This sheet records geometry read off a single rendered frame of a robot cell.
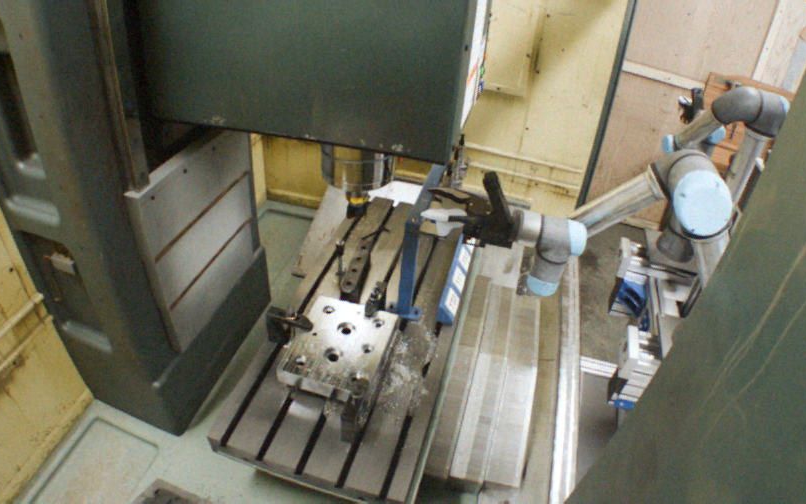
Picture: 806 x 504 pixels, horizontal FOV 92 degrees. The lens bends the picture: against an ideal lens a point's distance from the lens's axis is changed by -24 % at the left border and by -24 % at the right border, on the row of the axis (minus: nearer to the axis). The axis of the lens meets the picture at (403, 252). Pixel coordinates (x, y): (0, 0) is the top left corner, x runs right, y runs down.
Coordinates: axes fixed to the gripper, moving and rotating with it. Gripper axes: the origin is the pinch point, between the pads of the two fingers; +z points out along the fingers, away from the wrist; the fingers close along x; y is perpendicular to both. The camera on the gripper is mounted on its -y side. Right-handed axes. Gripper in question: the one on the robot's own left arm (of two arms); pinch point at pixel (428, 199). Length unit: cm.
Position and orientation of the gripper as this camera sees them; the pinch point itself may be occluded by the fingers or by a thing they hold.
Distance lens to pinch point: 107.6
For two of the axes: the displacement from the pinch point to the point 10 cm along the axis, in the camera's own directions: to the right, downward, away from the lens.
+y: -1.1, 7.9, 6.1
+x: 1.8, -5.8, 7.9
